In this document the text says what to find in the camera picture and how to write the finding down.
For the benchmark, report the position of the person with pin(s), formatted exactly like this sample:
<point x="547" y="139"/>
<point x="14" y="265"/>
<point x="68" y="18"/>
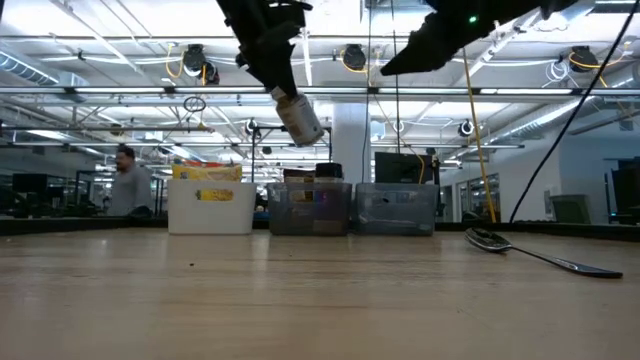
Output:
<point x="130" y="190"/>

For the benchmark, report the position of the orange ramen noodle packet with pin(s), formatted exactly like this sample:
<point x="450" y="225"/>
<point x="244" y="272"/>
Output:
<point x="200" y="163"/>

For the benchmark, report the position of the black monitor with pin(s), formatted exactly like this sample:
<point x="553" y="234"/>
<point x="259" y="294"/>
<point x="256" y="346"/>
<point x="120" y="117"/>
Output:
<point x="30" y="182"/>
<point x="400" y="167"/>

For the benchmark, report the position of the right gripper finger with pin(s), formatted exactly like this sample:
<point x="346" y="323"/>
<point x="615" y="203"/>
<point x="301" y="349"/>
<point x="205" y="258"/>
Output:
<point x="425" y="50"/>

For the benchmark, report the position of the yellow ramen noodle packet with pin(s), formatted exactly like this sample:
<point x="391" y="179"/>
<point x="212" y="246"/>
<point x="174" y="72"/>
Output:
<point x="207" y="172"/>

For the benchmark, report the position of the black background cabinet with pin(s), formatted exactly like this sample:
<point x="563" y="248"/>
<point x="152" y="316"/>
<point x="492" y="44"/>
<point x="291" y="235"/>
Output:
<point x="625" y="195"/>

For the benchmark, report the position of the purple-label glass spice jar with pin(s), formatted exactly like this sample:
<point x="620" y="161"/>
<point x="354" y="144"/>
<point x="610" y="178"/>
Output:
<point x="329" y="170"/>

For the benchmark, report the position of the white plastic bin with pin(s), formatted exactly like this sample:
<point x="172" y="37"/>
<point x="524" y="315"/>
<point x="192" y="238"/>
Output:
<point x="210" y="220"/>

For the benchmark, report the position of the dark green waste bin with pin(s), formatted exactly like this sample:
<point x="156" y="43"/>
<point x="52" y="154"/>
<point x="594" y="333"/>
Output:
<point x="570" y="210"/>

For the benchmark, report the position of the grey overhead crossbeam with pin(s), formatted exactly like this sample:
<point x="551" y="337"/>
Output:
<point x="125" y="90"/>

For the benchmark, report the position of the translucent grey plastic bin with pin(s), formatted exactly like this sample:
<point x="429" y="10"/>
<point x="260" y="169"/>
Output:
<point x="395" y="212"/>
<point x="295" y="220"/>

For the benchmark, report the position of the large purple-lid spice jar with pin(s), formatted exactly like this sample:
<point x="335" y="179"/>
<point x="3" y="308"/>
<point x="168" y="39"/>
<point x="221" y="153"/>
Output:
<point x="300" y="120"/>

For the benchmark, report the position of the plain dark silver spoon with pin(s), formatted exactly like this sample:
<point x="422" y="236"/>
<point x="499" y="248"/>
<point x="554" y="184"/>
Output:
<point x="487" y="240"/>

